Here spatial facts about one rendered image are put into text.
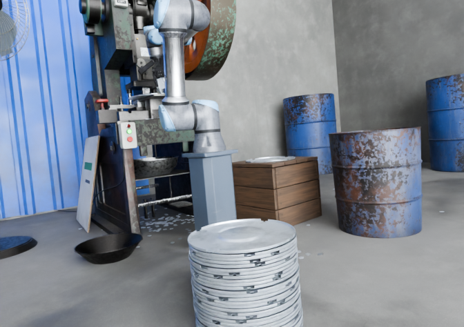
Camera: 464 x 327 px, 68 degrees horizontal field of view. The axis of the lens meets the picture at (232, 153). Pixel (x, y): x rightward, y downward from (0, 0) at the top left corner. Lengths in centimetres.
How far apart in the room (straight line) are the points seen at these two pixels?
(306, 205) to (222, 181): 64
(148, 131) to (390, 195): 128
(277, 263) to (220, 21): 162
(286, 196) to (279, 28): 312
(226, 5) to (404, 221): 151
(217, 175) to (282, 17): 348
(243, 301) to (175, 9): 108
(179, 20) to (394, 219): 124
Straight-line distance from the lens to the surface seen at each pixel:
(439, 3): 466
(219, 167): 150
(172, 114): 147
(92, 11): 224
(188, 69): 246
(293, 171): 189
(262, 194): 185
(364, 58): 503
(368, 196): 166
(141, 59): 221
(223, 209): 152
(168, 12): 146
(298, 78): 471
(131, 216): 193
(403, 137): 166
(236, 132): 397
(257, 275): 84
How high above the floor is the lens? 52
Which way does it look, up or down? 3 degrees down
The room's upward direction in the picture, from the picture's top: 5 degrees counter-clockwise
